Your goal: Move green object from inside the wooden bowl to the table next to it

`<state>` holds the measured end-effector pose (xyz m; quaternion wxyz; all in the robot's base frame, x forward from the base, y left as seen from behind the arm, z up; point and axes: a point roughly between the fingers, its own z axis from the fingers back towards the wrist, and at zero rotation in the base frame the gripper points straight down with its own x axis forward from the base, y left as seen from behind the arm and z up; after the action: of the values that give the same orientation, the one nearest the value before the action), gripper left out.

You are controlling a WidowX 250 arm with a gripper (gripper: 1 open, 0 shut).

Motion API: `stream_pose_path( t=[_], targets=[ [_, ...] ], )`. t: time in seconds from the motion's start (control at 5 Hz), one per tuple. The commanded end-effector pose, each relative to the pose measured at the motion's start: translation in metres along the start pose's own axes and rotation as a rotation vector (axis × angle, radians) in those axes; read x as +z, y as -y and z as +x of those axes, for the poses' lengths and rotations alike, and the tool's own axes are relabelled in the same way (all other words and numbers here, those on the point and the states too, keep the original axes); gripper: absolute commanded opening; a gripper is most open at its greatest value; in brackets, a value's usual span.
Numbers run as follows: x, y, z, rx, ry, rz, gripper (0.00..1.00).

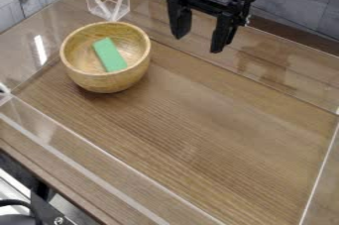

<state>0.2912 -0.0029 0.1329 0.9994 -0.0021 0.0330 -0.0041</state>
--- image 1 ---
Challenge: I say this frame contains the wooden bowl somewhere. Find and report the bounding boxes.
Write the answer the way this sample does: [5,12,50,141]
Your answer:
[61,22,151,93]

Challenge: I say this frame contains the black cable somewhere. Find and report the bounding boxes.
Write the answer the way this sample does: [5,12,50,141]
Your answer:
[0,198,35,218]

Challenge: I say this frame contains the black metal table bracket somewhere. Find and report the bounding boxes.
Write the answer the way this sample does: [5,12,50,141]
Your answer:
[31,192,67,225]

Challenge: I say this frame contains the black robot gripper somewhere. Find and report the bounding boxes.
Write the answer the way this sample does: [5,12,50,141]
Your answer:
[167,0,256,54]

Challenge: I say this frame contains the green rectangular block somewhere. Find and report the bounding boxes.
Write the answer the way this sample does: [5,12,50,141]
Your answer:
[93,38,127,72]

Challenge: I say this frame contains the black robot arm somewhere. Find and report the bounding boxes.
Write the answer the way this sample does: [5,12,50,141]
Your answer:
[166,0,256,54]

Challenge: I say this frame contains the clear acrylic tray walls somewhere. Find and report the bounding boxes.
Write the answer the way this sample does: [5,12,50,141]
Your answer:
[0,0,339,225]

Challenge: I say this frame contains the clear acrylic corner bracket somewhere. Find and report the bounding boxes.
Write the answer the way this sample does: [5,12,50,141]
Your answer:
[86,0,130,22]

